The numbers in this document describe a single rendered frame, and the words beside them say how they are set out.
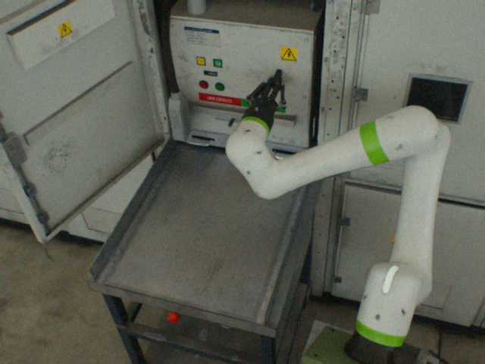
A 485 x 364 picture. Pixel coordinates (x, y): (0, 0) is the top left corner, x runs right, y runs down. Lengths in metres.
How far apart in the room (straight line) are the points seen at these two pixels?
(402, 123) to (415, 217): 0.29
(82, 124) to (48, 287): 1.25
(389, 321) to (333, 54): 0.80
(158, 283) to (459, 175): 1.05
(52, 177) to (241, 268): 0.68
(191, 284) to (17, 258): 1.57
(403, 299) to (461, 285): 1.01
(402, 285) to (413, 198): 0.28
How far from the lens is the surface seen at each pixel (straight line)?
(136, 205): 1.89
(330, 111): 1.82
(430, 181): 1.53
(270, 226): 1.79
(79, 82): 1.78
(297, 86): 1.79
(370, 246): 2.24
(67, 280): 2.89
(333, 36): 1.66
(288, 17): 1.76
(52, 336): 2.73
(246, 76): 1.83
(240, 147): 1.44
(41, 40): 1.61
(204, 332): 2.36
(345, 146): 1.42
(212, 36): 1.79
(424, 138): 1.38
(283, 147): 1.96
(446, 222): 2.08
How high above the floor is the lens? 2.22
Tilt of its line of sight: 45 degrees down
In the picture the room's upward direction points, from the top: 4 degrees counter-clockwise
